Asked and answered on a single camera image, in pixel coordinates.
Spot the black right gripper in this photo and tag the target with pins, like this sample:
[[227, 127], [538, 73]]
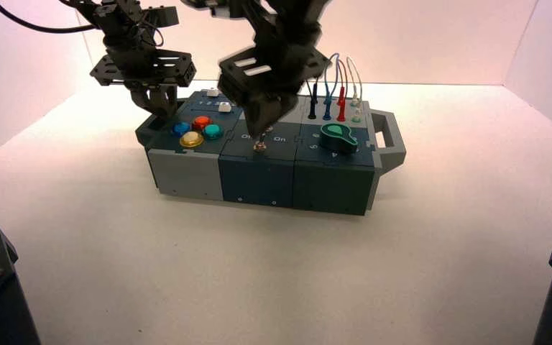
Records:
[[276, 71]]

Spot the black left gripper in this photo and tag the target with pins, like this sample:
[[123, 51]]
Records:
[[147, 69]]

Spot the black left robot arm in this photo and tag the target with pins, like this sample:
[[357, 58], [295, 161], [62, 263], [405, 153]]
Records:
[[123, 24]]

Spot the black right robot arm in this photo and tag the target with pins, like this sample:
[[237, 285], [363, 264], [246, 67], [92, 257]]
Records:
[[285, 19]]

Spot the blue round push button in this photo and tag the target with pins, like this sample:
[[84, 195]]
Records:
[[180, 129]]

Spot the white slider knob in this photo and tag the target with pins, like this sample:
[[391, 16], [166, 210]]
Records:
[[224, 106], [213, 92]]

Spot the red round push button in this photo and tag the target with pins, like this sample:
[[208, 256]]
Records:
[[202, 123]]

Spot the yellow round push button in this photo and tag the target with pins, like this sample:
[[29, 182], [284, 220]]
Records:
[[191, 139]]

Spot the green round push button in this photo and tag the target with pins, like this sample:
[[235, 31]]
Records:
[[212, 131]]

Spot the grey and teal task box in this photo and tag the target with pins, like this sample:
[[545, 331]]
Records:
[[257, 176]]

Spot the green rotary dial knob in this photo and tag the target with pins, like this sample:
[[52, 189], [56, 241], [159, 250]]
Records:
[[338, 137]]

